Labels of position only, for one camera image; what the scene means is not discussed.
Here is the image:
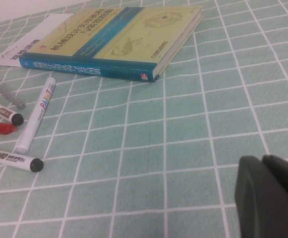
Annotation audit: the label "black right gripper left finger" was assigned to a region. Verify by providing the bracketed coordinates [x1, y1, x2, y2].
[234, 155, 287, 238]

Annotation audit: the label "red gel pen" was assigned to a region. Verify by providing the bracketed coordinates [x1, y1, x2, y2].
[0, 120, 18, 136]

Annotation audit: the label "thin grey pen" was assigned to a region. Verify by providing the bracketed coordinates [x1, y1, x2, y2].
[0, 78, 27, 110]

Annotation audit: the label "green checked tablecloth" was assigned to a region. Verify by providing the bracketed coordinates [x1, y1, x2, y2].
[0, 0, 288, 238]

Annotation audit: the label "yellow and teal hardcover book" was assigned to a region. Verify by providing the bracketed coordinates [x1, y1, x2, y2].
[19, 4, 204, 83]

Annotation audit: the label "white paint marker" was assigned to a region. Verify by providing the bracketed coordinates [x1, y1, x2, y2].
[13, 76, 57, 154]

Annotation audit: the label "white board marker black caps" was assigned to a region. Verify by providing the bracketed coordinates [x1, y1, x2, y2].
[0, 147, 45, 173]

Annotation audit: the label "white marker with brown label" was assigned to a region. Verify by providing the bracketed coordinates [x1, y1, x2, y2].
[0, 97, 25, 126]

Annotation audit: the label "white booklet with black title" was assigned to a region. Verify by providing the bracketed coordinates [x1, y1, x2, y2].
[0, 13, 74, 67]

